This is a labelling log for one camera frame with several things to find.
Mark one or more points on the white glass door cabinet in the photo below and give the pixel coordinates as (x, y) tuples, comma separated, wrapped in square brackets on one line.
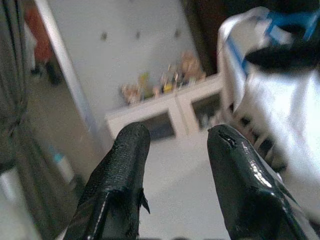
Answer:
[(175, 100)]

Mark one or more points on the dark brown TV stand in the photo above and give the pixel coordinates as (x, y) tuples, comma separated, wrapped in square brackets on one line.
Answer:
[(205, 30)]

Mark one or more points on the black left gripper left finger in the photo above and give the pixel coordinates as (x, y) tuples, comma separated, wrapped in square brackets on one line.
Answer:
[(117, 170)]

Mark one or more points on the red polo shirt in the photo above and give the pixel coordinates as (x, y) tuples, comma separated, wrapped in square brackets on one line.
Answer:
[(40, 35)]

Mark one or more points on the clear glass bottle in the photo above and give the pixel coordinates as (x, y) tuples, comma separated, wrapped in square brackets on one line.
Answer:
[(170, 75)]

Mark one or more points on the blue plastic clothes hanger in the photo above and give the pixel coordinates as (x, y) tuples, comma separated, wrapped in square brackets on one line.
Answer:
[(237, 52)]

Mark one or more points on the green yellow toy figure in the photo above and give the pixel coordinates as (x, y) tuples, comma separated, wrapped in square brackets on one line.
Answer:
[(145, 85)]

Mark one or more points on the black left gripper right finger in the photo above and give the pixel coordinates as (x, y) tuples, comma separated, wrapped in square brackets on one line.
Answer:
[(240, 180)]

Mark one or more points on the pink toy figure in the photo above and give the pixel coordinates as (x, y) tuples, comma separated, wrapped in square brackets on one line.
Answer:
[(131, 93)]

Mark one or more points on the beige plush doll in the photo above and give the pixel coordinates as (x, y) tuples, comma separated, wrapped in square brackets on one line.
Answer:
[(191, 66)]

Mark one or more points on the white cotton garment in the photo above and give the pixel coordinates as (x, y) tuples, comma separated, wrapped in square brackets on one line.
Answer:
[(287, 112)]

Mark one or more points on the small yellow toy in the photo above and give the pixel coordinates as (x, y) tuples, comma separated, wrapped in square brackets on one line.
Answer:
[(168, 88)]

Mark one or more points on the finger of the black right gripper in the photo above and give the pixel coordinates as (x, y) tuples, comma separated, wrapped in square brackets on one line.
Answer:
[(295, 55)]

